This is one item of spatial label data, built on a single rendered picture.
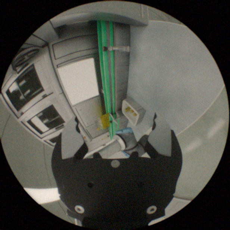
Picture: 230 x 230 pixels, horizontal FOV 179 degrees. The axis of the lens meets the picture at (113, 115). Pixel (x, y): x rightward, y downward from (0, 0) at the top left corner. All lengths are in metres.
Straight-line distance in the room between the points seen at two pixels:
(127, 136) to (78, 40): 0.82
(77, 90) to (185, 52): 0.83
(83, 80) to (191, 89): 0.78
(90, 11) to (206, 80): 0.54
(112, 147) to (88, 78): 0.60
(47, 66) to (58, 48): 0.17
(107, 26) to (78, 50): 0.31
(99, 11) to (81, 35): 0.38
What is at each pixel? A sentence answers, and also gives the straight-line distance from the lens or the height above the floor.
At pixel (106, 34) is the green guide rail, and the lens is 0.59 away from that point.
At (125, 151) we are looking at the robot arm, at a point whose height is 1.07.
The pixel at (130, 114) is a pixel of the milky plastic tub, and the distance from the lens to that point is 0.78.
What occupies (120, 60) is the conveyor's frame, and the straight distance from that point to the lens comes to 0.61.
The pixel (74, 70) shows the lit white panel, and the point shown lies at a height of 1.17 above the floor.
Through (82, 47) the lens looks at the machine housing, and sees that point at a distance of 0.73.
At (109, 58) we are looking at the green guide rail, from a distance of 0.58.
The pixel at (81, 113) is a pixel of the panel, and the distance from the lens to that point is 0.92.
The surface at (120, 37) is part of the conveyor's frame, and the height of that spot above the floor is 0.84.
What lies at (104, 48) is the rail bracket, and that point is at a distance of 0.43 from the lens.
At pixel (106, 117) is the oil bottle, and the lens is 0.89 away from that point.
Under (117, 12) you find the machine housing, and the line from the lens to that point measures 0.45.
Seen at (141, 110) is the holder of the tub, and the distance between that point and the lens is 0.63.
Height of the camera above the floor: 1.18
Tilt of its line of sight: 17 degrees down
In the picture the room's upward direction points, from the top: 114 degrees counter-clockwise
